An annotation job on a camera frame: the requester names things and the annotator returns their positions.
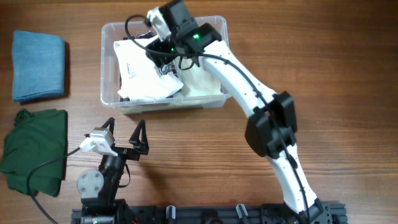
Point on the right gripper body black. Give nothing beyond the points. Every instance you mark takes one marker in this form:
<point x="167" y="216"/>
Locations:
<point x="168" y="46"/>

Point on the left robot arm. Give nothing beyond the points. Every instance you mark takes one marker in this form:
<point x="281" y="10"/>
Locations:
<point x="98" y="187"/>

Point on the cream folded cloth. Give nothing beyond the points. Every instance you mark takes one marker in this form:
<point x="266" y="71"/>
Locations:
<point x="196" y="82"/>

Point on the clear plastic storage bin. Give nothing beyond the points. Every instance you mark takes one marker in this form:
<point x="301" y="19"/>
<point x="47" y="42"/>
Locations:
<point x="111" y="82"/>

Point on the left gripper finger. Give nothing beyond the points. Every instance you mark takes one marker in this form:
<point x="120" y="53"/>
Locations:
<point x="139" y="139"/>
<point x="109" y="124"/>

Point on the white t-shirt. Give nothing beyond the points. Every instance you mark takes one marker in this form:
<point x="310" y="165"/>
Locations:
<point x="140" y="77"/>

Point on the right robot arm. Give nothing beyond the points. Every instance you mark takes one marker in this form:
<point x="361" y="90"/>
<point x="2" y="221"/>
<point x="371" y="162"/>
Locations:
<point x="271" y="127"/>

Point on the green folded garment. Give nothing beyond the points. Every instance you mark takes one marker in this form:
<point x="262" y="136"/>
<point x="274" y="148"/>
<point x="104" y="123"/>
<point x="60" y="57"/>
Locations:
<point x="37" y="137"/>

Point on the blue folded towel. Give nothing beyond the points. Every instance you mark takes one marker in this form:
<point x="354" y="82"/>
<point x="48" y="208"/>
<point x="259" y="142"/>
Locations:
<point x="38" y="66"/>

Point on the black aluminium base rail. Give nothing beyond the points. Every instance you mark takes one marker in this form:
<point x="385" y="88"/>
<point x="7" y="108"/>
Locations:
<point x="266" y="213"/>

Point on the plaid flannel shirt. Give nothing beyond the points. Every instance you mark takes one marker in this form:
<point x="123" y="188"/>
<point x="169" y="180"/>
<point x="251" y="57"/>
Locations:
<point x="171" y="70"/>

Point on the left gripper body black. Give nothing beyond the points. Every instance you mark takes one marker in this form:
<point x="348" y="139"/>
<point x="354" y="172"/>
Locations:
<point x="127" y="153"/>

